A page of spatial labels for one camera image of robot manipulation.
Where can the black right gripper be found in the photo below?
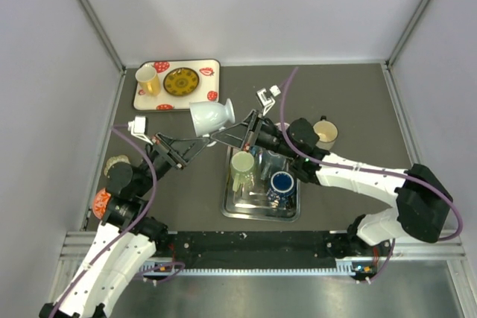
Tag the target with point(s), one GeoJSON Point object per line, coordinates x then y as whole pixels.
{"type": "Point", "coordinates": [242, 135]}

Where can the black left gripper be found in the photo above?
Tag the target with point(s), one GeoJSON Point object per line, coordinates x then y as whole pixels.
{"type": "Point", "coordinates": [191, 147]}

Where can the light green mug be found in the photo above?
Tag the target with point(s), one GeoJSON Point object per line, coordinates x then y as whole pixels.
{"type": "Point", "coordinates": [242, 171]}

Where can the clear plastic measuring cup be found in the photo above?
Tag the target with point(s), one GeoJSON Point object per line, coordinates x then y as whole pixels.
{"type": "Point", "coordinates": [207, 117]}

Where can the grey-blue mug white inside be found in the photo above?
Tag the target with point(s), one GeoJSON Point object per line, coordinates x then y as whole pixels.
{"type": "Point", "coordinates": [270, 163]}

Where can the dark blue enamel mug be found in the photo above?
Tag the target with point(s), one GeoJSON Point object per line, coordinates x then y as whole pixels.
{"type": "Point", "coordinates": [281, 187]}

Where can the cream mug black rim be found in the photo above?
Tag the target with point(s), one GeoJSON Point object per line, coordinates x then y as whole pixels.
{"type": "Point", "coordinates": [327, 133]}

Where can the lilac ceramic mug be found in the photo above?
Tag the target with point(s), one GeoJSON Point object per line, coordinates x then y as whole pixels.
{"type": "Point", "coordinates": [278, 124]}

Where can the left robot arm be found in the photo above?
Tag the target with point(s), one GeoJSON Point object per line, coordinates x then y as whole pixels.
{"type": "Point", "coordinates": [126, 236]}

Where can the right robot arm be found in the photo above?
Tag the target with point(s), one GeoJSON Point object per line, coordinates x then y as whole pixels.
{"type": "Point", "coordinates": [417, 203]}

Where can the yellow mug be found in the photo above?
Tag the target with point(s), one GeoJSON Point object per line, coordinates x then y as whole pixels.
{"type": "Point", "coordinates": [148, 80]}

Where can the yellow patterned small plate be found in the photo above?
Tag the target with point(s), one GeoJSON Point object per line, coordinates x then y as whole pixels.
{"type": "Point", "coordinates": [181, 82]}

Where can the silver metal tray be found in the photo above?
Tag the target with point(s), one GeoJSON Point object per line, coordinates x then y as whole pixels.
{"type": "Point", "coordinates": [253, 203]}

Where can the strawberry pattern white tray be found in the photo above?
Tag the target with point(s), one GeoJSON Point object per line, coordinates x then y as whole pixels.
{"type": "Point", "coordinates": [208, 89]}

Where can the floral patterned small bowl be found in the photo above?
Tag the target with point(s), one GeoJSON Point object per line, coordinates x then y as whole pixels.
{"type": "Point", "coordinates": [114, 160]}

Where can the orange patterned small plate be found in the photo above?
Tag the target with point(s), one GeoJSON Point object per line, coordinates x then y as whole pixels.
{"type": "Point", "coordinates": [100, 202]}

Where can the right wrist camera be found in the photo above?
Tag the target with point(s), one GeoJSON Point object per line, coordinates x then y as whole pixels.
{"type": "Point", "coordinates": [267, 98]}

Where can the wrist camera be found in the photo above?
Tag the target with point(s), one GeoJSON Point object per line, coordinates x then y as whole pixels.
{"type": "Point", "coordinates": [267, 98]}
{"type": "Point", "coordinates": [137, 128]}

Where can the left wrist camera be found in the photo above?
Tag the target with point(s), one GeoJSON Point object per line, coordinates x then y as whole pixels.
{"type": "Point", "coordinates": [137, 128]}

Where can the grey slotted cable duct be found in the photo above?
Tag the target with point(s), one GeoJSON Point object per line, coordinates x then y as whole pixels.
{"type": "Point", "coordinates": [340, 267]}

